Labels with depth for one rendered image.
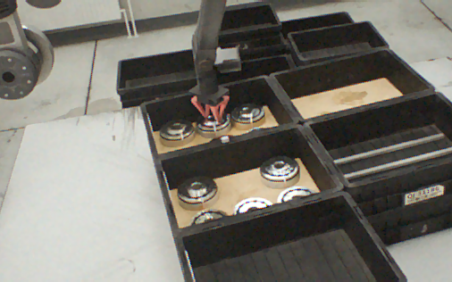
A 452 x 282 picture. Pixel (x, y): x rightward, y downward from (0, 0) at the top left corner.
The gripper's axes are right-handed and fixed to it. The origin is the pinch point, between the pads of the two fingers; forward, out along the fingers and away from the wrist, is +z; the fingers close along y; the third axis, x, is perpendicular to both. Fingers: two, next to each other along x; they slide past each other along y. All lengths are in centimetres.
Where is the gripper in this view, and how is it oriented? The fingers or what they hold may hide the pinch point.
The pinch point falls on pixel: (213, 116)
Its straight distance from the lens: 181.0
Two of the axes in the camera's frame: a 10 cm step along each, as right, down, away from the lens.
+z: 1.1, 8.2, 5.7
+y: -7.8, -2.8, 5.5
